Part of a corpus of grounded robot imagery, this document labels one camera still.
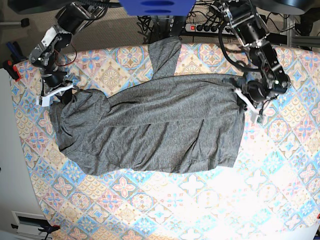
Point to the white power strip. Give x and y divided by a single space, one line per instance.
201 28

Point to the red black clamp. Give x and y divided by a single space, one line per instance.
12 70

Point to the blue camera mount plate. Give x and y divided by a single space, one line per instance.
157 7

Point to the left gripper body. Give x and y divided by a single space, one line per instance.
256 99

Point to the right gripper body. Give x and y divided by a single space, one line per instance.
63 92

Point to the blue orange clamp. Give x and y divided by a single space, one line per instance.
48 229

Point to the patterned tablecloth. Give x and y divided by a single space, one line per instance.
273 188

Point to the grey t-shirt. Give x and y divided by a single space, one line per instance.
171 123

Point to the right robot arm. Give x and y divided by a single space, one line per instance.
72 18

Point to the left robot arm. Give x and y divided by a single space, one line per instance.
242 18

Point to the white vent panel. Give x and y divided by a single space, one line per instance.
28 224

